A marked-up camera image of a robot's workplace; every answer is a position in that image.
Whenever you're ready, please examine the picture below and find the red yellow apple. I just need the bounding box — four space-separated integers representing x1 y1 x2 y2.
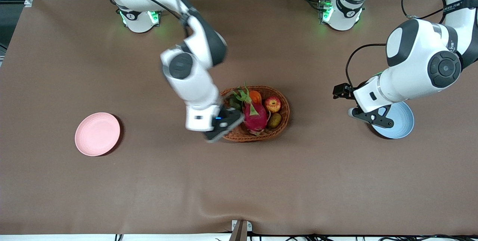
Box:
264 96 282 113

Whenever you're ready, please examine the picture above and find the pink dragon fruit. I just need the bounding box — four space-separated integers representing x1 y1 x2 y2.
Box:
232 82 270 136

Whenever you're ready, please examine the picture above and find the blue plate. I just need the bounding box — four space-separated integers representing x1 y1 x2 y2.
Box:
368 101 415 139

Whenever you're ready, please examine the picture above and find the brown kiwi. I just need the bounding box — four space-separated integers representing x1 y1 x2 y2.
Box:
268 112 283 129

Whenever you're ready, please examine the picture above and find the brown wicker basket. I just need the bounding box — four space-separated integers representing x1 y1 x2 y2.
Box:
218 86 290 142

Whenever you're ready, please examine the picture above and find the brown table cloth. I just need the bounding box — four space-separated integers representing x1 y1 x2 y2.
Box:
0 0 478 236

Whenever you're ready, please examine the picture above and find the pink plate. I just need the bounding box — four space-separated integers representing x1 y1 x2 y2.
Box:
75 112 121 157

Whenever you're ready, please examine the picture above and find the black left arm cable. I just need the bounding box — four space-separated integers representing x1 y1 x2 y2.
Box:
345 0 448 92

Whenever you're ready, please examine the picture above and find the grey metal camera bracket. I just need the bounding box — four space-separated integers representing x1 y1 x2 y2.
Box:
231 220 253 241

